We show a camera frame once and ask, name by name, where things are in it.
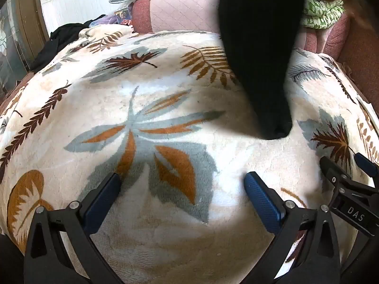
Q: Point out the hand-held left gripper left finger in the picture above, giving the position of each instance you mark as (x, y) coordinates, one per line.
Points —
(102, 201)

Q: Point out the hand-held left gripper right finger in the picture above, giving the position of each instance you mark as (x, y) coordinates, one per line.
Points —
(262, 201)

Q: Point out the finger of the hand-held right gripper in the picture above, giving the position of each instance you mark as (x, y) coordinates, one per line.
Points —
(367, 165)
(334, 174)

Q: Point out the black pants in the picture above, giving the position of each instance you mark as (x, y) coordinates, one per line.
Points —
(260, 50)

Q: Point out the leaf print fleece blanket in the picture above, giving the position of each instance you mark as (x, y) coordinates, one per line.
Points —
(177, 118)

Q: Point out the green patterned cloth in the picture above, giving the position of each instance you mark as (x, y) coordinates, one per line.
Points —
(321, 10)

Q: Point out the black cloth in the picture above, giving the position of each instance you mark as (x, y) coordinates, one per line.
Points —
(63, 40)

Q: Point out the wooden door with glass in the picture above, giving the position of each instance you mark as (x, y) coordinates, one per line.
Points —
(17, 35)

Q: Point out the purple printed box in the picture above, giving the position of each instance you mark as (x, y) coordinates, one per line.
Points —
(123, 16)

